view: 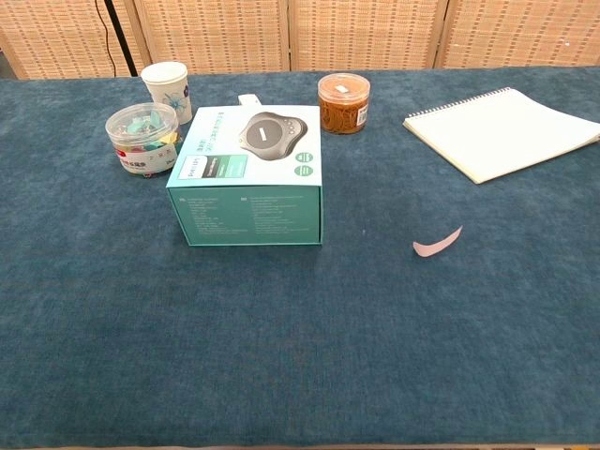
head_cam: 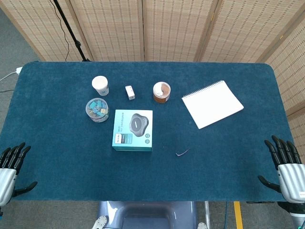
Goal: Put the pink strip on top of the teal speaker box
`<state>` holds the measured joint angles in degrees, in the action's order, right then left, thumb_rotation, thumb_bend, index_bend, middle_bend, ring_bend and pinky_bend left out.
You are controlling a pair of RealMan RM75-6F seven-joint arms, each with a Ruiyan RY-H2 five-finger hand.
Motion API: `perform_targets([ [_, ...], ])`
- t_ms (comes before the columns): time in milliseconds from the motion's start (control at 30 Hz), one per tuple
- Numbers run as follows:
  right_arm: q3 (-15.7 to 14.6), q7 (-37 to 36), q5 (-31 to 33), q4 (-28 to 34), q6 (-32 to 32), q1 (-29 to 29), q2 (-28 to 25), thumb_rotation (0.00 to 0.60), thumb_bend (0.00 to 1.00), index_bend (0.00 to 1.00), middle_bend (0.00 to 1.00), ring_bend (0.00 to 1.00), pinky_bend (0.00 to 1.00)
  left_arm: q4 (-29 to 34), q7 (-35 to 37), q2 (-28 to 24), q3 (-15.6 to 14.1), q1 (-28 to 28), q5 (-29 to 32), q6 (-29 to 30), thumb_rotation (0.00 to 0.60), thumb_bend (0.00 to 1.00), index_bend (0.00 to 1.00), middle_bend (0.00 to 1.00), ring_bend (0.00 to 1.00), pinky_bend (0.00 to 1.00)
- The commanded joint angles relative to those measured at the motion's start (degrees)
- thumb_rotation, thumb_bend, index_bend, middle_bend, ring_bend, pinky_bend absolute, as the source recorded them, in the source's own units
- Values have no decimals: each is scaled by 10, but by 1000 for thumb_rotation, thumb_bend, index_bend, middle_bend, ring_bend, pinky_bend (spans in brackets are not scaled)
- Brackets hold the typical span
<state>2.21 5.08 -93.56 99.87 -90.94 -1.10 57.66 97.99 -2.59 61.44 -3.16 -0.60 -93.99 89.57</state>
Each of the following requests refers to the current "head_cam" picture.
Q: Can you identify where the thin black hanging cable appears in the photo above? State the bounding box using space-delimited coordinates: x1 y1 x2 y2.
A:
49 0 70 62

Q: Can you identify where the blue table mat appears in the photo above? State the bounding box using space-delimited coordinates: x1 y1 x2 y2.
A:
0 61 301 202

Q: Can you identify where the black tripod stand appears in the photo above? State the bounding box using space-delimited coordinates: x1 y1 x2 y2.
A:
52 0 91 62

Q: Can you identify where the white charger with cable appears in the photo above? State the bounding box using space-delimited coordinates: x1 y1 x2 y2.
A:
0 67 23 82

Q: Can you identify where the blue-grey robot torso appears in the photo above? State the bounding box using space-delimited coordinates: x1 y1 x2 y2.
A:
91 201 208 229

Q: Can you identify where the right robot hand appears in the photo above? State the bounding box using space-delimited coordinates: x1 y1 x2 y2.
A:
257 135 305 203

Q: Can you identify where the clear jar of rubber bands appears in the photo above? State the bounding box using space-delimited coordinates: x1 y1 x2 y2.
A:
152 81 172 104

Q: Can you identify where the white paper cup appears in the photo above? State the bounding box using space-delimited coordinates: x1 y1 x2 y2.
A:
91 75 110 96

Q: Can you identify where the small white box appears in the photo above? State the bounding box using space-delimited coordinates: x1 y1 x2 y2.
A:
125 85 136 101

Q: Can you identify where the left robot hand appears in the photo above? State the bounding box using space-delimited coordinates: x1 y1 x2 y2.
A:
0 142 38 207

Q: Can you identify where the clear jar of binder clips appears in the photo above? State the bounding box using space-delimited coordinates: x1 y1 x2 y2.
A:
85 97 110 123

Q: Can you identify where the teal speaker product box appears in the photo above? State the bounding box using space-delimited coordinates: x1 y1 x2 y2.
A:
112 109 153 153

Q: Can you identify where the white spiral notebook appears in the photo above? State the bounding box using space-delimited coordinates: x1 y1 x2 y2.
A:
181 80 244 130

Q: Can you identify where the white metal table leg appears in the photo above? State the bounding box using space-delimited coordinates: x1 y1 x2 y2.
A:
204 201 211 229

